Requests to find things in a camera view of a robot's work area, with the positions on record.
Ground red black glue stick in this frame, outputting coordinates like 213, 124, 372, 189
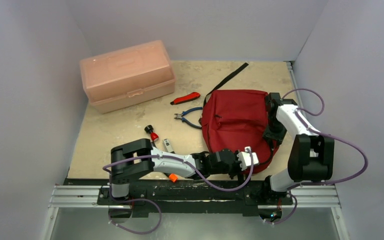
144, 125, 159, 142

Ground red backpack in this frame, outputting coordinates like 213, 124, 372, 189
200, 62, 280, 174

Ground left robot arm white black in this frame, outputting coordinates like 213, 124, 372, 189
102, 138, 258, 198

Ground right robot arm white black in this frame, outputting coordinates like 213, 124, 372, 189
260, 92, 335, 200

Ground orange black highlighter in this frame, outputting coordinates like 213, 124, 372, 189
165, 173, 178, 183

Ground pink plastic storage box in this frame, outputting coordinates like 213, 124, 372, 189
79, 40, 176, 114

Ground blue handled pliers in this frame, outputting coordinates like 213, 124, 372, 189
173, 106, 203, 130

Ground black metal base plate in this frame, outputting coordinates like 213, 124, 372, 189
62, 175, 322, 220

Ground aluminium frame rails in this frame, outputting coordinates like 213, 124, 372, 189
46, 60, 350, 240

